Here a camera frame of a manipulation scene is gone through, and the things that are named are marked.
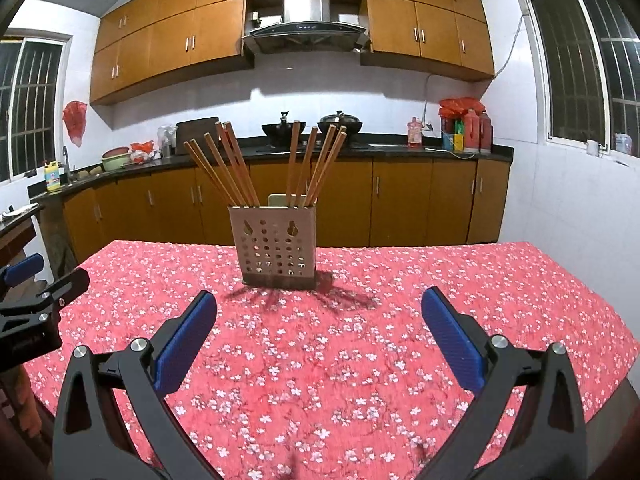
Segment black lidded wok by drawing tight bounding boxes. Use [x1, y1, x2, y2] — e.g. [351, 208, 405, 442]
[317, 110, 363, 142]

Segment steel range hood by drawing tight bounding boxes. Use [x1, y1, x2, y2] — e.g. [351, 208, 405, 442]
[241, 0, 372, 55]

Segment orange base cabinets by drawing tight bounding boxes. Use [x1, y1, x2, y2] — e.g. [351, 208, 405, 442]
[60, 157, 511, 263]

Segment green plastic basin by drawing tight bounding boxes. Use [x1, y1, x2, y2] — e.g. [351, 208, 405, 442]
[101, 146, 133, 172]

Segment black kitchen countertop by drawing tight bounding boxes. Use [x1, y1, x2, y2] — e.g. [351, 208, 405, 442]
[27, 132, 515, 201]

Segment white hose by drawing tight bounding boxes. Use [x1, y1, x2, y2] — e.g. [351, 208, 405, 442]
[422, 74, 436, 128]

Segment red floral tablecloth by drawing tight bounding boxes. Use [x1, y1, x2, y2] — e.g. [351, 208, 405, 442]
[22, 240, 640, 480]

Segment dark red oil bottle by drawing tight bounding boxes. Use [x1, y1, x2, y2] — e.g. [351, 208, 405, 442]
[462, 109, 482, 155]
[480, 111, 494, 155]

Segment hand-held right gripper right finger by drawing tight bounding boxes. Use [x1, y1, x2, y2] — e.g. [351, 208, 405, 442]
[421, 287, 588, 480]

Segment short orange wall cabinet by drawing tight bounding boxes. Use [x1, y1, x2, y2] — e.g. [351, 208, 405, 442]
[360, 0, 496, 82]

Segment clear plastic container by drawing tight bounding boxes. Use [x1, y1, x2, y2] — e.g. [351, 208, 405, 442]
[157, 124, 178, 157]

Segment dark wooden cutting board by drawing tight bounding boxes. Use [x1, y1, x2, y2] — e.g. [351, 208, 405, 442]
[175, 116, 221, 156]

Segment orange plastic bag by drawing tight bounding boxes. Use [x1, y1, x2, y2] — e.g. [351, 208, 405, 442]
[130, 141, 156, 165]

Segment crumpled red plastic bag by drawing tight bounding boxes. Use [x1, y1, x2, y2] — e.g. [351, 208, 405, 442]
[439, 97, 487, 121]

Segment dark side table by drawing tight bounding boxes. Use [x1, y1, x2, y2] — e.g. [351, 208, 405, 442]
[0, 202, 41, 261]

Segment black open wok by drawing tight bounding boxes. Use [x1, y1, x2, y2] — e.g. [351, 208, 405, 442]
[261, 110, 308, 151]

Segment pale green chopstick holder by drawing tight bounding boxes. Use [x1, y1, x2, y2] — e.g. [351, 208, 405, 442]
[228, 194, 318, 291]

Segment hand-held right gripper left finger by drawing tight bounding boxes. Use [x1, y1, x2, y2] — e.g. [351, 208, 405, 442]
[52, 290, 223, 480]

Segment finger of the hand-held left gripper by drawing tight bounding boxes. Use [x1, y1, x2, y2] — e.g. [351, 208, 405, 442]
[0, 267, 91, 365]
[0, 253, 46, 291]

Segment hanging red plastic bag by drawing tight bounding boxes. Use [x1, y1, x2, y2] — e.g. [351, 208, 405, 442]
[62, 101, 88, 148]

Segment long orange wall cabinet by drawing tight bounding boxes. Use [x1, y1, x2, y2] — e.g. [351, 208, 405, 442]
[90, 0, 256, 106]

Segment black gas stove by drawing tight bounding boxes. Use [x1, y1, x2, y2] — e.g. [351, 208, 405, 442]
[252, 140, 371, 153]

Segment sliding barred window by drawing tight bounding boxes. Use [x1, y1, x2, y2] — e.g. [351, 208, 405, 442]
[517, 0, 640, 158]

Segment white wall cable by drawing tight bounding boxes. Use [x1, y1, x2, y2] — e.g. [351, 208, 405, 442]
[492, 12, 528, 81]

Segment bundle of chopsticks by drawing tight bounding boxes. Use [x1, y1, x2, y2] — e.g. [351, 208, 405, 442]
[183, 120, 348, 208]

